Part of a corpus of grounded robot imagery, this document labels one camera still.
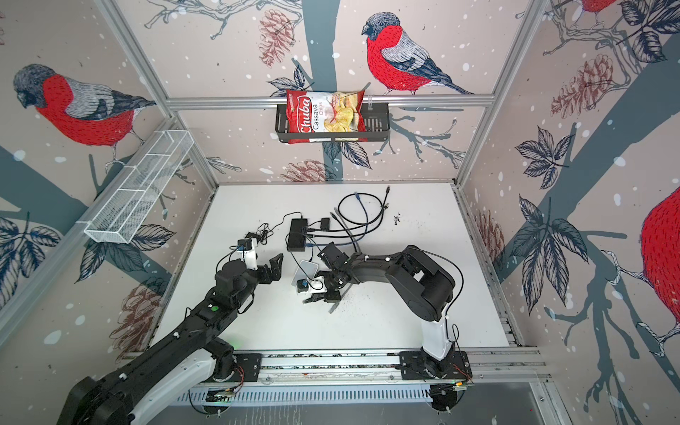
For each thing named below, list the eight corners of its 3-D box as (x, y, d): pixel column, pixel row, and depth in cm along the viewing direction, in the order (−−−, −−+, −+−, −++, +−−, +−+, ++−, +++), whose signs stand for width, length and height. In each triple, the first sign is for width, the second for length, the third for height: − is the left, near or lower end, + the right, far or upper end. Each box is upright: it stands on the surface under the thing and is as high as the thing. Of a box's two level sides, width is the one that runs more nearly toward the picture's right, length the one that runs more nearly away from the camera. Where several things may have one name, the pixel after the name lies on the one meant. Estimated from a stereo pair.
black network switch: (287, 251, 100) (286, 248, 98) (292, 221, 109) (291, 218, 108) (304, 251, 100) (304, 248, 98) (308, 221, 109) (307, 218, 108)
